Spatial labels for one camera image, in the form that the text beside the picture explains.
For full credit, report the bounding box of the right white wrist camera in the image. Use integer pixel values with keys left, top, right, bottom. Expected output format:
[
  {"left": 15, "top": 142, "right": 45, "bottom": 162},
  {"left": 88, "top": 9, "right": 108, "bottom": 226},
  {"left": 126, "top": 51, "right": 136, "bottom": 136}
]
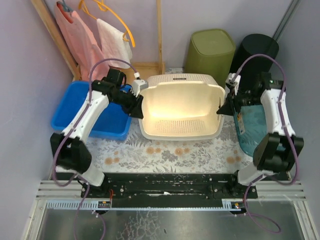
[{"left": 225, "top": 73, "right": 241, "bottom": 95}]

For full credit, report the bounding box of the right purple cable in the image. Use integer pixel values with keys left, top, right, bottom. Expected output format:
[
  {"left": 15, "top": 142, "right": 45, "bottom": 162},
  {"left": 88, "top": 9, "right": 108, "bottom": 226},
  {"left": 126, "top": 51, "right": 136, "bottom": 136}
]
[{"left": 231, "top": 54, "right": 301, "bottom": 235}]

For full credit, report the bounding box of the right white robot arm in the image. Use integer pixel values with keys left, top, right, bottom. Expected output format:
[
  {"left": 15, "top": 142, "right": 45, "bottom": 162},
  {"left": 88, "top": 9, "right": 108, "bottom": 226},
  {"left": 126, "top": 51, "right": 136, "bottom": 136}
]
[{"left": 216, "top": 72, "right": 304, "bottom": 197}]

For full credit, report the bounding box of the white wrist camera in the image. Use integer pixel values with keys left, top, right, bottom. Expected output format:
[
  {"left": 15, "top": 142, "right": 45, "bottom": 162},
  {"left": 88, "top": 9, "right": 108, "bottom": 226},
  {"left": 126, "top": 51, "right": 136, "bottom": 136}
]
[
  {"left": 225, "top": 73, "right": 241, "bottom": 95},
  {"left": 131, "top": 72, "right": 149, "bottom": 97}
]

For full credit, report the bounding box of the large black plastic bin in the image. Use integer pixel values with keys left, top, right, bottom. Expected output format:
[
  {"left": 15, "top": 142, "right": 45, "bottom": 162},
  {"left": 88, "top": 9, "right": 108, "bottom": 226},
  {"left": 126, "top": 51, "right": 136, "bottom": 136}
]
[{"left": 229, "top": 33, "right": 280, "bottom": 77}]

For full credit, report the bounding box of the purple cable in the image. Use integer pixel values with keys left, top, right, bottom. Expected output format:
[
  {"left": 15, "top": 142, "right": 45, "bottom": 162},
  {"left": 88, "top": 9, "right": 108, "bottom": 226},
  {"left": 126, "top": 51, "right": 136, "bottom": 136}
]
[
  {"left": 51, "top": 58, "right": 141, "bottom": 240},
  {"left": 231, "top": 54, "right": 301, "bottom": 235}
]

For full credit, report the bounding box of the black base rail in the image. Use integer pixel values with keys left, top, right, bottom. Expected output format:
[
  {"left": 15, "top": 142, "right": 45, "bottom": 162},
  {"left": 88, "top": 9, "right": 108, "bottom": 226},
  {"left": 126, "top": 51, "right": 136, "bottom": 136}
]
[{"left": 51, "top": 171, "right": 292, "bottom": 216}]

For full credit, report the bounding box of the green mesh basket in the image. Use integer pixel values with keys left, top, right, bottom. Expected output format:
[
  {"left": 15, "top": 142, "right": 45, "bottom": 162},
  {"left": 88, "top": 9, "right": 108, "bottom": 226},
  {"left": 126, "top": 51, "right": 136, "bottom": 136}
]
[{"left": 184, "top": 28, "right": 236, "bottom": 88}]

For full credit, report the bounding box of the blue plastic tray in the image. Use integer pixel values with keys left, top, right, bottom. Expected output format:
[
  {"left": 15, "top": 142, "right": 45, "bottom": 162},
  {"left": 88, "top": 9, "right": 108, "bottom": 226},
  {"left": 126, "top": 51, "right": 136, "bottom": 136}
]
[{"left": 51, "top": 81, "right": 132, "bottom": 141}]

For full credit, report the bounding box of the white plastic basin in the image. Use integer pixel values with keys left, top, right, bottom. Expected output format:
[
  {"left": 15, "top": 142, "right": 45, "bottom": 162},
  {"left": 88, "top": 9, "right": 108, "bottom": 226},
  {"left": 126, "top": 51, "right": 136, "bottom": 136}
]
[{"left": 138, "top": 73, "right": 226, "bottom": 141}]

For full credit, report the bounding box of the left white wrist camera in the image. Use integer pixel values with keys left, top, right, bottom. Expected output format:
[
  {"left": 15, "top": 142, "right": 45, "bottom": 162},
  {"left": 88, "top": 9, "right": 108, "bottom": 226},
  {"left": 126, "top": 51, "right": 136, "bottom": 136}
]
[{"left": 131, "top": 72, "right": 149, "bottom": 97}]

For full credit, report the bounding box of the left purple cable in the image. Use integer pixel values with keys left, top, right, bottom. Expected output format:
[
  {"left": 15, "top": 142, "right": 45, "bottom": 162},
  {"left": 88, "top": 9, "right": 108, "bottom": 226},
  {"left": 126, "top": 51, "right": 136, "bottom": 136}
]
[{"left": 51, "top": 58, "right": 141, "bottom": 240}]

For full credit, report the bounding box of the pink hanging towel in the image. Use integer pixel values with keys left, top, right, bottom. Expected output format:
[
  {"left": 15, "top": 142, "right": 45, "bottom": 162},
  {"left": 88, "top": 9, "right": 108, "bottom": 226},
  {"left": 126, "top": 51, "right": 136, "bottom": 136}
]
[{"left": 54, "top": 1, "right": 104, "bottom": 81}]

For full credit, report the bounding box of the white towel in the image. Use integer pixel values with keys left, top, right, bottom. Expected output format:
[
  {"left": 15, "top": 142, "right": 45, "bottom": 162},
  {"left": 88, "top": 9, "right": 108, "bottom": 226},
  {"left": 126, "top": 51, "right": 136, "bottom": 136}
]
[{"left": 96, "top": 18, "right": 133, "bottom": 63}]

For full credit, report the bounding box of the floral table mat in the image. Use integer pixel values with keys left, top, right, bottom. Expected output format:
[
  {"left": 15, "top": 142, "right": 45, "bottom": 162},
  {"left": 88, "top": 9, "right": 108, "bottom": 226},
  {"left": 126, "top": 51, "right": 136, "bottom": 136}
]
[{"left": 84, "top": 116, "right": 253, "bottom": 173}]

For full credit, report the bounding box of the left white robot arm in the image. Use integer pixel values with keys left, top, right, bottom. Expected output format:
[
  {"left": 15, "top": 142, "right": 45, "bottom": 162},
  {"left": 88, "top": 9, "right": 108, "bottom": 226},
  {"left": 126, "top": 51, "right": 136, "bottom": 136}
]
[{"left": 50, "top": 69, "right": 148, "bottom": 187}]

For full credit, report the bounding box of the orange clothes hanger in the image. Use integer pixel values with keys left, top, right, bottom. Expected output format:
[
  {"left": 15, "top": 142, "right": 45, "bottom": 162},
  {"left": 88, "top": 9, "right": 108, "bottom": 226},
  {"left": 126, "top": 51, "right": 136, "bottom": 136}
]
[{"left": 77, "top": 0, "right": 137, "bottom": 48}]

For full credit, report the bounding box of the wooden rack frame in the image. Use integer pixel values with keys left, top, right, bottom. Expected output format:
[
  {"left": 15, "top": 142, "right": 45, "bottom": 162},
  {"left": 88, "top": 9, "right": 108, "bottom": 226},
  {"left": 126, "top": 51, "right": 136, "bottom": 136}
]
[{"left": 31, "top": 0, "right": 166, "bottom": 81}]

